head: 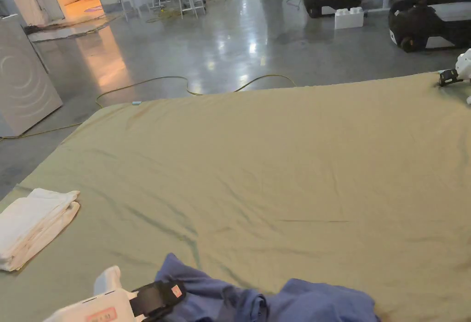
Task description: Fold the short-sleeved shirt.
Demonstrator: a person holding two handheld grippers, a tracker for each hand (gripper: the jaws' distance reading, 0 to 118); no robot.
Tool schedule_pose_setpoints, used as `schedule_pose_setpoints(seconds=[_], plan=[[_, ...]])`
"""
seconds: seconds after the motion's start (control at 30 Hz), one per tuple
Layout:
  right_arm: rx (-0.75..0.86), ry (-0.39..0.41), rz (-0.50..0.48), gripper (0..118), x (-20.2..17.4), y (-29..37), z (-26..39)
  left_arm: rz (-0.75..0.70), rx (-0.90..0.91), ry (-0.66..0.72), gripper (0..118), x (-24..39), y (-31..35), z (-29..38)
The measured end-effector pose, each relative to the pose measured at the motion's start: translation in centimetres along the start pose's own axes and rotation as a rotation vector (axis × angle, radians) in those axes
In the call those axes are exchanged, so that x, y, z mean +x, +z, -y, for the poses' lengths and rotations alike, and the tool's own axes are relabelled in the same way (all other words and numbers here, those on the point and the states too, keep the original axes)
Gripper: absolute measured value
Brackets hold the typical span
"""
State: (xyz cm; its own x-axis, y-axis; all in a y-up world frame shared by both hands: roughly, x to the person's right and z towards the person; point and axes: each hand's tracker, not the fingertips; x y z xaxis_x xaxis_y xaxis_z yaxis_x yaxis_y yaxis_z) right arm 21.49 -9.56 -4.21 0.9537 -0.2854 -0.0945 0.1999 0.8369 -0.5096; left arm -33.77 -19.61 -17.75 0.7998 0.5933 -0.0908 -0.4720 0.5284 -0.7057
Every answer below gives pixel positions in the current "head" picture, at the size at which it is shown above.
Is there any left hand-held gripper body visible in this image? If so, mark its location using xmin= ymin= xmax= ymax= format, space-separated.
xmin=44 ymin=265 xmax=145 ymax=322

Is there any dark blue garment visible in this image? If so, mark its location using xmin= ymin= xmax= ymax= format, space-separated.
xmin=154 ymin=253 xmax=381 ymax=322

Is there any folded white cloth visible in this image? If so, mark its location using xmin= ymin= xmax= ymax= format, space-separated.
xmin=0 ymin=188 xmax=81 ymax=272

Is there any bed with beige sheet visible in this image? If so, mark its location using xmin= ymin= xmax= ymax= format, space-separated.
xmin=0 ymin=71 xmax=471 ymax=322

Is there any white washing machine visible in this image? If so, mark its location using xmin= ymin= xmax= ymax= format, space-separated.
xmin=0 ymin=14 xmax=64 ymax=138

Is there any white studded block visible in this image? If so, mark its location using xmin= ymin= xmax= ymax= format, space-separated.
xmin=333 ymin=7 xmax=365 ymax=30

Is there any spare hand-held gripper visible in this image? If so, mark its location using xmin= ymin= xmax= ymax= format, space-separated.
xmin=437 ymin=47 xmax=471 ymax=105

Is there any long yellow floor cable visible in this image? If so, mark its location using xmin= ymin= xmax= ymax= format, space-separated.
xmin=0 ymin=75 xmax=297 ymax=141

